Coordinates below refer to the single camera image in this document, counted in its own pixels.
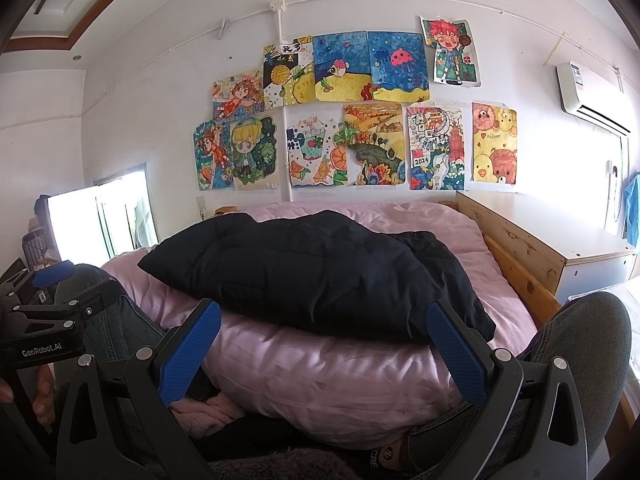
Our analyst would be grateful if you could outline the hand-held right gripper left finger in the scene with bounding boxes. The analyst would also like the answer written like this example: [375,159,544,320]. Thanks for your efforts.
[55,298,223,480]

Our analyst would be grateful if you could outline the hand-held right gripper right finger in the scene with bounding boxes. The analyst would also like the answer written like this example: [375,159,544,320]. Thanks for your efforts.
[425,299,591,480]

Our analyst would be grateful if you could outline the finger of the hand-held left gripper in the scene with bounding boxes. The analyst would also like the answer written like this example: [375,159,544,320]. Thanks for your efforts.
[10,276,123,333]
[0,260,77,306]

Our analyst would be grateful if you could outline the black puffer jacket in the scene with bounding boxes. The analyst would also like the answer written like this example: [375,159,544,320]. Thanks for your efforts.
[137,210,497,346]

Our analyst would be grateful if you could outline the person's left hand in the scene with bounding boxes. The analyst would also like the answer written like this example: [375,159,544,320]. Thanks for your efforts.
[0,364,57,428]

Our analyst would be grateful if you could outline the dark mesh basket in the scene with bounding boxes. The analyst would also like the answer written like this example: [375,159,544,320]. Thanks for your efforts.
[20,230,51,271]

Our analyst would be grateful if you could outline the person's left leg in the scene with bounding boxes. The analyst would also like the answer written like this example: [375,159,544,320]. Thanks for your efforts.
[52,264,201,480]

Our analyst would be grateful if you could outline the bright window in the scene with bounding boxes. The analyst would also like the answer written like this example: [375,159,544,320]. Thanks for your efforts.
[47,162,161,266]

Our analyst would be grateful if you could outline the pink duvet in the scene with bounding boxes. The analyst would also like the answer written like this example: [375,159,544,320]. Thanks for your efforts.
[100,201,538,451]

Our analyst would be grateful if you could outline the dark fuzzy cloth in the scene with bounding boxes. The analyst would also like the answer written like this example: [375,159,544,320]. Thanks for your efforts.
[210,447,362,480]

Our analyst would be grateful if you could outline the white top wooden cabinet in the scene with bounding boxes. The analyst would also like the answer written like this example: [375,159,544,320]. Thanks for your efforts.
[455,191,638,306]

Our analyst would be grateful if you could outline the blue hanging garment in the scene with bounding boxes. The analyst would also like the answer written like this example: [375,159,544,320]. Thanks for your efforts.
[622,172,640,248]

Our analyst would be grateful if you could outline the ceiling light panel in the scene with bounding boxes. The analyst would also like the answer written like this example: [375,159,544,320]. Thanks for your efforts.
[10,0,116,41]

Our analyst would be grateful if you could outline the white air conditioner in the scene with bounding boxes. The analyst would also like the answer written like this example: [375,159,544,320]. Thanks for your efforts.
[556,61,636,136]

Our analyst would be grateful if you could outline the white vertical wall conduit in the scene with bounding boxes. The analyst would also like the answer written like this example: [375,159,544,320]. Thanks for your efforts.
[274,10,295,203]

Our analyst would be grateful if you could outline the group of colourful wall drawings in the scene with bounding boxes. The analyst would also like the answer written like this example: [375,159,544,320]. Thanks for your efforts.
[193,16,518,192]

